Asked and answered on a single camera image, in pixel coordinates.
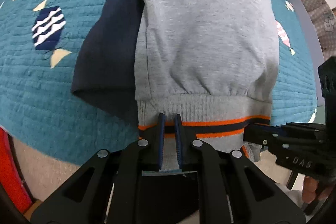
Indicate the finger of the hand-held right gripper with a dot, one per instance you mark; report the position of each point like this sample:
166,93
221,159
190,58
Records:
294,129
262,138

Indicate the red plastic object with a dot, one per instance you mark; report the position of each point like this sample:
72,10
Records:
13,174

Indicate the teal quilted bedsheet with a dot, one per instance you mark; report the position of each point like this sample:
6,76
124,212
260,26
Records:
39,87

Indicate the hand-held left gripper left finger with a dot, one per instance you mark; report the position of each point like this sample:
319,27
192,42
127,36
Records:
160,134

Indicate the person's right hand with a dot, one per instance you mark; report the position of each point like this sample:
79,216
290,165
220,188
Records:
309,190

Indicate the white bed side rail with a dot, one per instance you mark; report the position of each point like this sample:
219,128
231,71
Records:
304,12

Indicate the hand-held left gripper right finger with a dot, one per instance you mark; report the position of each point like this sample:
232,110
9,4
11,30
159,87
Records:
178,140

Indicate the pink checked printed blanket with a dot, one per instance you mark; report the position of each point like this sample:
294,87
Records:
325,22

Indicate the grey and navy zip jacket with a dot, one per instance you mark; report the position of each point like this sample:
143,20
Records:
204,29

